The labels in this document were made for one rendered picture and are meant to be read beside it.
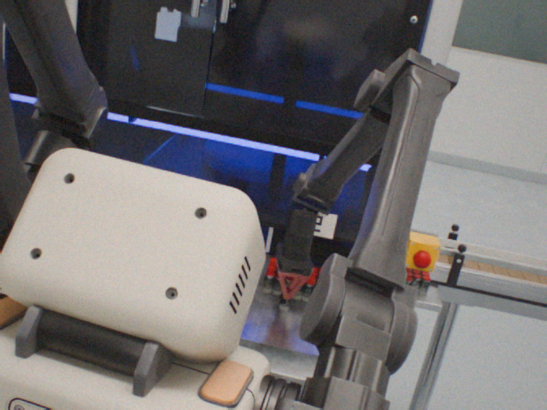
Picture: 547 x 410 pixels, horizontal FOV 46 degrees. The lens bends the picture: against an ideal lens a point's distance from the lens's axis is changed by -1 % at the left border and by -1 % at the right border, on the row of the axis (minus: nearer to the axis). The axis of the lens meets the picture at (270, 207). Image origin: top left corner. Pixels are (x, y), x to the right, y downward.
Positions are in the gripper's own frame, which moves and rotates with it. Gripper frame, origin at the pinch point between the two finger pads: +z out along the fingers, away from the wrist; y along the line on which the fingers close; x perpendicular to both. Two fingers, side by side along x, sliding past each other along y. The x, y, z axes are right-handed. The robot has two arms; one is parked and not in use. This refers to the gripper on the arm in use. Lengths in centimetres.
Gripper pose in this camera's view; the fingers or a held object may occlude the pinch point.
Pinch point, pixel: (287, 293)
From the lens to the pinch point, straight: 138.3
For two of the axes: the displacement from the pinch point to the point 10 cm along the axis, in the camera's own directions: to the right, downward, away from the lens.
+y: -0.9, -4.0, 9.1
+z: -1.7, 9.1, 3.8
